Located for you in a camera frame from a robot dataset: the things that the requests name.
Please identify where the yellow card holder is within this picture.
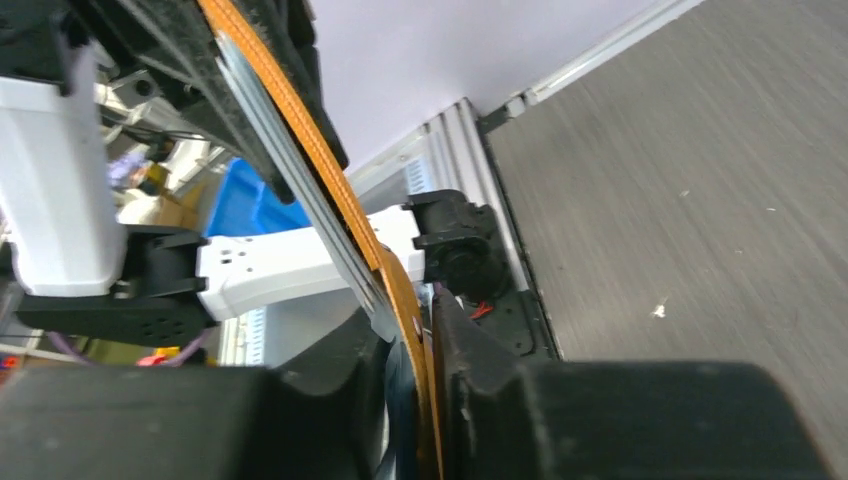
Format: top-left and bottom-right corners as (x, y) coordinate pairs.
(200, 1), (444, 479)

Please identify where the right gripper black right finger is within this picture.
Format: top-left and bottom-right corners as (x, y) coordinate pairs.
(431, 289), (834, 479)

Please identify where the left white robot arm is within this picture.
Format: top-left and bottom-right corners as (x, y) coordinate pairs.
(1, 1), (511, 347)

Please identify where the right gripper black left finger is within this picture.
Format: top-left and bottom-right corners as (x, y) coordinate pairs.
(1, 313), (389, 479)

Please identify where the blue plastic crate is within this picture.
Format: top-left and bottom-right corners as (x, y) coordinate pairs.
(204, 158), (311, 237)

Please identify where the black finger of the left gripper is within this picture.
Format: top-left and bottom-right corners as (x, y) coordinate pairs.
(69, 0), (295, 204)
(234, 0), (349, 168)

